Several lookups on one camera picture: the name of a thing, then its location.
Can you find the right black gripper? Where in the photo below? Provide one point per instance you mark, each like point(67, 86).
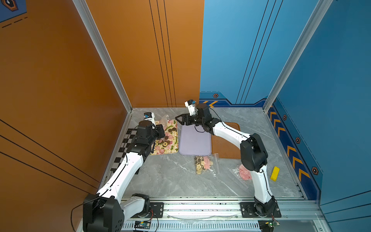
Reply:
point(183, 122)

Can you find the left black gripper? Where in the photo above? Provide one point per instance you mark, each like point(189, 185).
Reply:
point(158, 127)

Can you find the ziploc bag mixed cookies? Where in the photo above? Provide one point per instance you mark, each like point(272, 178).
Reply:
point(207, 164)

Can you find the ziploc bag ring cookies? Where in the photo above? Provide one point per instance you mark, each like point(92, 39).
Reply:
point(163, 121)

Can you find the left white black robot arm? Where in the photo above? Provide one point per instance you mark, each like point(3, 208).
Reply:
point(104, 211)

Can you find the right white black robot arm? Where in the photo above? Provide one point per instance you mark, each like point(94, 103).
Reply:
point(252, 152)

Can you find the ziploc bag pink cookies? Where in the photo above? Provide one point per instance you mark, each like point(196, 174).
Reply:
point(242, 175)

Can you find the floral pattern tray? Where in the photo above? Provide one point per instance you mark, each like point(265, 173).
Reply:
point(168, 142)

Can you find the lavender plastic tray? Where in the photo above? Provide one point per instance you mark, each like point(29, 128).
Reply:
point(195, 141)

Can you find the black white checkerboard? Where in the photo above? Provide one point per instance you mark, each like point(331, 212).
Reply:
point(120, 156)

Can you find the brown plastic tray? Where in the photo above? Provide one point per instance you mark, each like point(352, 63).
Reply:
point(225, 149)

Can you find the left green circuit board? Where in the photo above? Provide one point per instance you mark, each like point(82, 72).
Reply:
point(143, 226)

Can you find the green circuit board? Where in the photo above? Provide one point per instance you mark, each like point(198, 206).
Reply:
point(268, 226)
point(143, 226)

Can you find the small yellow block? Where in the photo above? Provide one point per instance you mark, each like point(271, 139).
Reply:
point(275, 173)

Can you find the right green circuit board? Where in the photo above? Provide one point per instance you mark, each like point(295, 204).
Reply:
point(268, 226)

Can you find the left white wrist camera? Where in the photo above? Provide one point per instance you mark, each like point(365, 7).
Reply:
point(149, 116)

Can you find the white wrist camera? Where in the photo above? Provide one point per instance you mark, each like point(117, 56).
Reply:
point(191, 106)
point(149, 116)

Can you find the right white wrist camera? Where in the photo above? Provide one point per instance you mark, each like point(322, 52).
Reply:
point(191, 106)

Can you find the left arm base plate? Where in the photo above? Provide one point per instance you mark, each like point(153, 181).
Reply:
point(156, 209)

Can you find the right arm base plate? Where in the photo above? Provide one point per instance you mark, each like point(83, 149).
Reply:
point(249, 210)

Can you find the aluminium front rail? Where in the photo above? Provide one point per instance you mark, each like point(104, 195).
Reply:
point(221, 209)

